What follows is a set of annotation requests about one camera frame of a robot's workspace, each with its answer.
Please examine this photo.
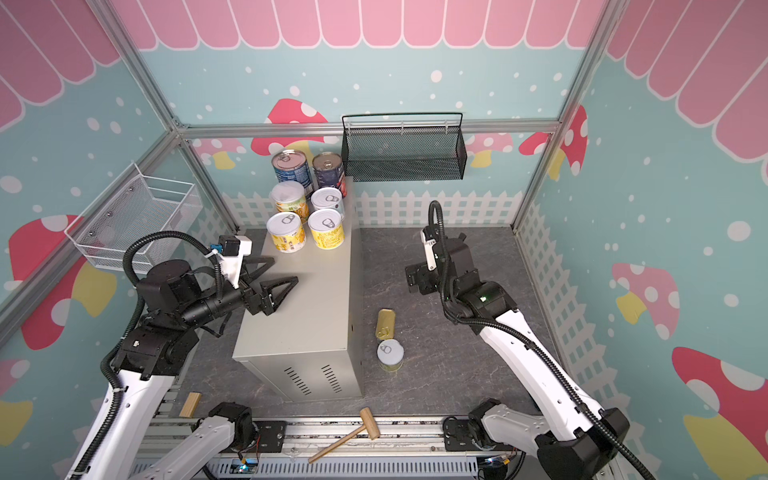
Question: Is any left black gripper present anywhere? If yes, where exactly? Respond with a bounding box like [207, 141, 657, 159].
[178, 257, 298, 329]

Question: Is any fruit can white lid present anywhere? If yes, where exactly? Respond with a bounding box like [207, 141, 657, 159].
[308, 209, 345, 250]
[267, 212, 306, 253]
[377, 339, 405, 372]
[310, 187, 344, 215]

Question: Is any gold can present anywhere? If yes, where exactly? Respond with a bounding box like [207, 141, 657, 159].
[375, 308, 396, 341]

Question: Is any peach fruit can plastic lid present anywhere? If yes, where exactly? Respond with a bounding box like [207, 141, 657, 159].
[270, 181, 310, 222]

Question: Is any blue soup can pink lid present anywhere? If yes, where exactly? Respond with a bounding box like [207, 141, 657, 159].
[271, 149, 314, 194]

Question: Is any dark blue chopped tomato can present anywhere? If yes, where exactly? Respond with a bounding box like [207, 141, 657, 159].
[312, 152, 346, 196]

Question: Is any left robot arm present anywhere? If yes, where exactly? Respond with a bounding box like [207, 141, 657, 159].
[67, 231, 299, 479]

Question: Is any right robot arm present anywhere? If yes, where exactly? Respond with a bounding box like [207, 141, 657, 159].
[405, 200, 654, 479]

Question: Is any grey metal cabinet counter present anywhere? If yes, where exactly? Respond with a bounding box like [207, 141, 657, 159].
[232, 182, 364, 402]

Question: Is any wooden mallet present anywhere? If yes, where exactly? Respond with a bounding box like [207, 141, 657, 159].
[308, 407, 381, 464]

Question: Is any wooden block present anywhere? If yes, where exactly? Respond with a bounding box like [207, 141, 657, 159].
[179, 392, 202, 418]

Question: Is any green circuit board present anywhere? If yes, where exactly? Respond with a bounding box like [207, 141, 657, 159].
[230, 458, 259, 475]

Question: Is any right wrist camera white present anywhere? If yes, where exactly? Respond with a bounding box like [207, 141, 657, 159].
[421, 227, 437, 271]

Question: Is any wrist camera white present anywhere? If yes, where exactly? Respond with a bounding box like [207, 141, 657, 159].
[421, 227, 437, 271]
[206, 235, 252, 289]

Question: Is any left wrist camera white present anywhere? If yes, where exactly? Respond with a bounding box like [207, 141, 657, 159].
[206, 235, 252, 289]

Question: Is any black mesh wall basket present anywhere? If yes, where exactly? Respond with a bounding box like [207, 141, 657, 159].
[341, 112, 468, 182]

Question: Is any white wire wall basket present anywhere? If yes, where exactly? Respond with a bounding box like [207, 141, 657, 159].
[65, 164, 203, 271]

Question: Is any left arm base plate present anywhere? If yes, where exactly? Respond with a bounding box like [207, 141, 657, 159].
[239, 420, 288, 455]

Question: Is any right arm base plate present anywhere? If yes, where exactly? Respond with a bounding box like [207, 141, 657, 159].
[442, 416, 480, 452]

